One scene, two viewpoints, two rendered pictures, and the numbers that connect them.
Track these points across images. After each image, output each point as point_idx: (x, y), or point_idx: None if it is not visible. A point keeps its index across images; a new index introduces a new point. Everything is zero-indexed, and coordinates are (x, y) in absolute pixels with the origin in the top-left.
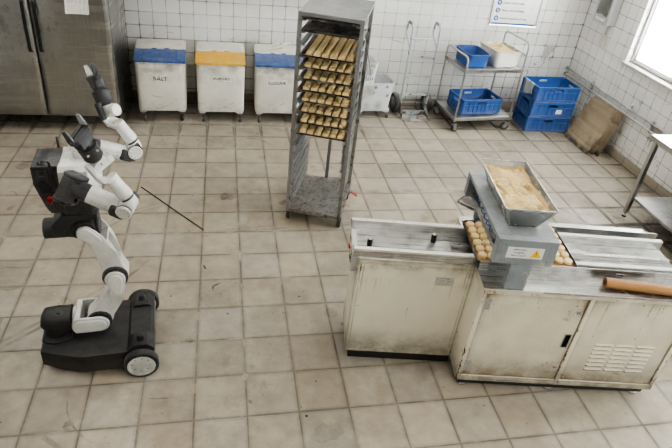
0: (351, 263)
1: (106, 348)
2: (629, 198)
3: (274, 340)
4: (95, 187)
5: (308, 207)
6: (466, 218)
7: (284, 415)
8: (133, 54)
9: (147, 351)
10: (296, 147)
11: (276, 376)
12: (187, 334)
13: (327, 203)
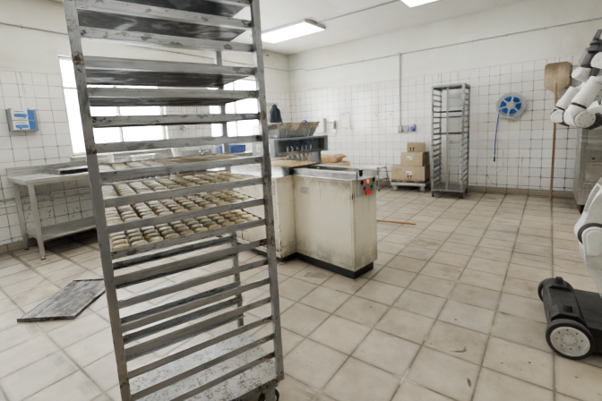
0: (375, 185)
1: (599, 295)
2: (40, 242)
3: (420, 289)
4: (593, 102)
5: (253, 357)
6: (274, 176)
7: (439, 262)
8: None
9: (549, 278)
10: (248, 268)
11: (433, 275)
12: (506, 319)
13: (219, 351)
